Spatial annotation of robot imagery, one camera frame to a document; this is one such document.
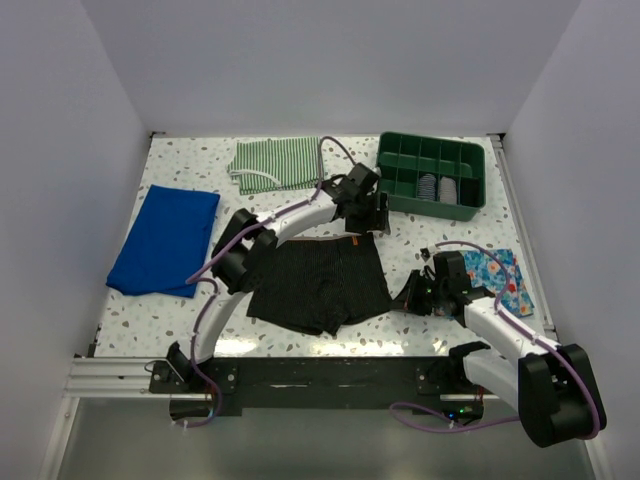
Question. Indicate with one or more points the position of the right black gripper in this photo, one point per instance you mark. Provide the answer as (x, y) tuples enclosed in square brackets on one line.
[(406, 299)]

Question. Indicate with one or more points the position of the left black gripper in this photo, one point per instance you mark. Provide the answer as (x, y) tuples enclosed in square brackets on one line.
[(377, 220)]

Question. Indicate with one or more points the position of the black pinstriped underwear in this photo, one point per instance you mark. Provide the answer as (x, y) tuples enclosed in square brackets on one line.
[(317, 286)]

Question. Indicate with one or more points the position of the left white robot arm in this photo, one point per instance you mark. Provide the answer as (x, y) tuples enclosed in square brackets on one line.
[(249, 242)]

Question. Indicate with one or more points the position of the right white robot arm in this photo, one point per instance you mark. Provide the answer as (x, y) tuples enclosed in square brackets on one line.
[(551, 386)]

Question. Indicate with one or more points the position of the rolled blue striped underwear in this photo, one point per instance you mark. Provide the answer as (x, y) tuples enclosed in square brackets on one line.
[(427, 187)]

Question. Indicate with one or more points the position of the blue floral underwear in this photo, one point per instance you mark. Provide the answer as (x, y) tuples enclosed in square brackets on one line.
[(486, 272)]

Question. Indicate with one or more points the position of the rolled grey striped underwear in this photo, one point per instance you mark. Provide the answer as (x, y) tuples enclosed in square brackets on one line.
[(447, 192)]

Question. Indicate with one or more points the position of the green striped underwear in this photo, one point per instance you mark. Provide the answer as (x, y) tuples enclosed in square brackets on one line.
[(275, 165)]

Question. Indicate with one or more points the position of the blue folded underwear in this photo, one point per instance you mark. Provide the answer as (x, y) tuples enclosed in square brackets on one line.
[(166, 244)]

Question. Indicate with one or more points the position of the green divided storage bin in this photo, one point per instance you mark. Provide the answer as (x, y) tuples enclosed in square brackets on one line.
[(403, 158)]

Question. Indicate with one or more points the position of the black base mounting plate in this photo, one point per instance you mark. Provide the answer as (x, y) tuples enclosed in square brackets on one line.
[(332, 383)]

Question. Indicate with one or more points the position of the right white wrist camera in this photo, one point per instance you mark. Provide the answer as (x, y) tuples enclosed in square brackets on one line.
[(427, 252)]

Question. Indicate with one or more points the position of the aluminium frame rail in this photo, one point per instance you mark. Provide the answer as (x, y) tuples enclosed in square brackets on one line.
[(114, 370)]

